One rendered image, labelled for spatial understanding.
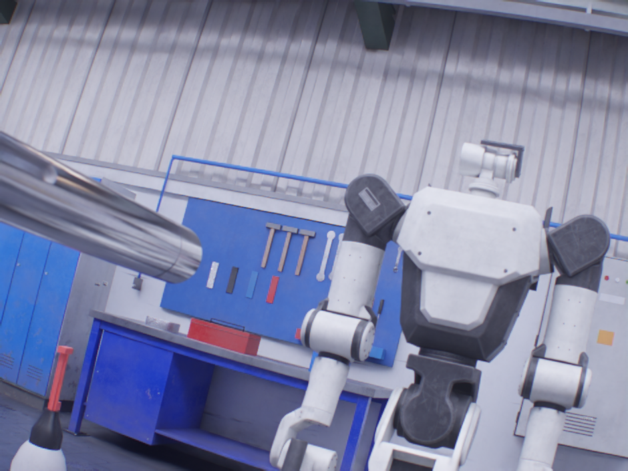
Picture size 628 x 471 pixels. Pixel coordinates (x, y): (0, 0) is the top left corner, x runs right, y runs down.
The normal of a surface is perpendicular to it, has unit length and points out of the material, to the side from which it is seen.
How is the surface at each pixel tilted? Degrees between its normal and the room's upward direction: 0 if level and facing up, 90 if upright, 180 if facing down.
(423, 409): 90
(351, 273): 90
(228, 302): 90
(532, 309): 90
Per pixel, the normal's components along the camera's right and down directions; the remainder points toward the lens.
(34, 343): -0.29, -0.22
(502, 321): 0.42, 0.10
